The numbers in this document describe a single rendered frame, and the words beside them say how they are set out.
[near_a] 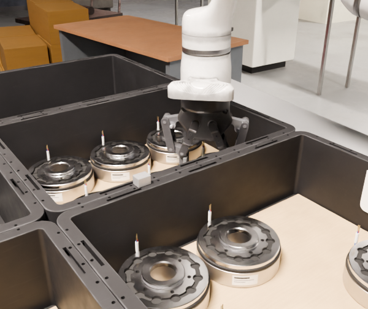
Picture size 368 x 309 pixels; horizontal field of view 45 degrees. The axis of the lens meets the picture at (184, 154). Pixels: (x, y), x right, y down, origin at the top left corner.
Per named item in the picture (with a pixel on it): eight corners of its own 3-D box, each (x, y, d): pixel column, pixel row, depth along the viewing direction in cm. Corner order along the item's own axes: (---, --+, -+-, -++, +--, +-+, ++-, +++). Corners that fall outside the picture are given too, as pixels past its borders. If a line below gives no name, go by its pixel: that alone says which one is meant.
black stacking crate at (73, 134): (185, 135, 95) (185, 84, 90) (291, 194, 74) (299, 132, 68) (-6, 193, 74) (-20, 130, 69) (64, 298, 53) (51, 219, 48)
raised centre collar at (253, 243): (238, 222, 58) (238, 219, 57) (267, 241, 54) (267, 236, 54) (210, 237, 55) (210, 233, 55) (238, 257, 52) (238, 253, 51)
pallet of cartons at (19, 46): (66, 57, 478) (59, -6, 449) (105, 84, 393) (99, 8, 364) (-12, 68, 441) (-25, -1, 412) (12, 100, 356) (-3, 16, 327)
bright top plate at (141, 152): (127, 138, 83) (127, 135, 83) (161, 156, 76) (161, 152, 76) (80, 153, 77) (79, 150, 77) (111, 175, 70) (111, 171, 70)
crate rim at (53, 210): (186, 92, 91) (186, 81, 90) (299, 142, 69) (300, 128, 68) (-19, 140, 70) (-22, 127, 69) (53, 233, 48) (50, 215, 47)
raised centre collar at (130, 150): (124, 143, 79) (123, 140, 79) (140, 152, 76) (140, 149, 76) (100, 151, 77) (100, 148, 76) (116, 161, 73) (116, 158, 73)
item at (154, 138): (180, 124, 89) (180, 121, 88) (212, 141, 81) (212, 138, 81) (137, 137, 83) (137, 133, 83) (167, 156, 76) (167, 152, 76)
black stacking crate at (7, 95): (118, 98, 117) (115, 55, 112) (184, 135, 95) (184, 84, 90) (-45, 134, 96) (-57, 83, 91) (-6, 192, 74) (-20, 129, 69)
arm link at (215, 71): (166, 100, 60) (165, 55, 58) (180, 76, 70) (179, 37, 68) (233, 103, 59) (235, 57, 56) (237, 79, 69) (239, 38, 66)
